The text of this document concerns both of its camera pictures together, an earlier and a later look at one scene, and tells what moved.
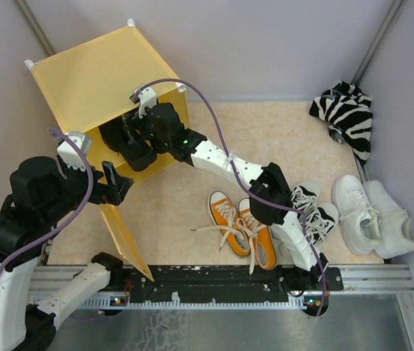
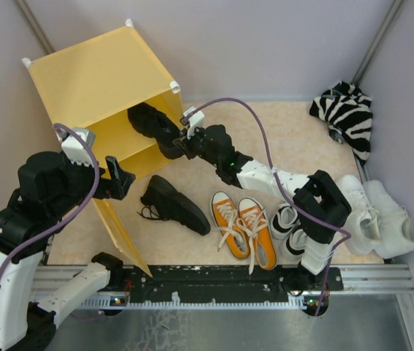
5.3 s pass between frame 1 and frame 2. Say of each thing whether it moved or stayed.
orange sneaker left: stayed
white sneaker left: stayed
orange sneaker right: stayed
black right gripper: moved
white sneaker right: stayed
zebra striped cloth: stayed
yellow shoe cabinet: stayed
